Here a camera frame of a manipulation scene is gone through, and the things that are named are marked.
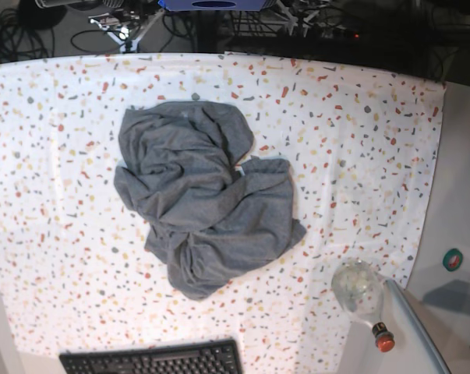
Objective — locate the green tape roll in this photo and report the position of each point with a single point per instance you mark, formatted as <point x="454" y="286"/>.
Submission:
<point x="453" y="260"/>

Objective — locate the blue box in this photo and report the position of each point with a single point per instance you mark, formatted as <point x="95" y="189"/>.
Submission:
<point x="214" y="5"/>

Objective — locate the metal tripod stand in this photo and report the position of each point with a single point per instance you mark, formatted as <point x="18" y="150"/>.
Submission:
<point x="127" y="27"/>

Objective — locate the black keyboard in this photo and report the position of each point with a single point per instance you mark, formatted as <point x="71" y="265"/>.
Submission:
<point x="219" y="356"/>

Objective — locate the black power strip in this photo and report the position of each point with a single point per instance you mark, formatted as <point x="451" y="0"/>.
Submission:
<point x="322" y="31"/>

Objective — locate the grey t-shirt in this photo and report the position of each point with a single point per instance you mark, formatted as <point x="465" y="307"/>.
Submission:
<point x="213" y="215"/>

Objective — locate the clear bottle with red cap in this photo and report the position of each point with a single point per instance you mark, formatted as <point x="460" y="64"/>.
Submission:
<point x="359" y="291"/>

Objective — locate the terrazzo pattern tablecloth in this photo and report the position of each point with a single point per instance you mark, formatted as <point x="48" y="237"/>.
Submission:
<point x="74" y="273"/>

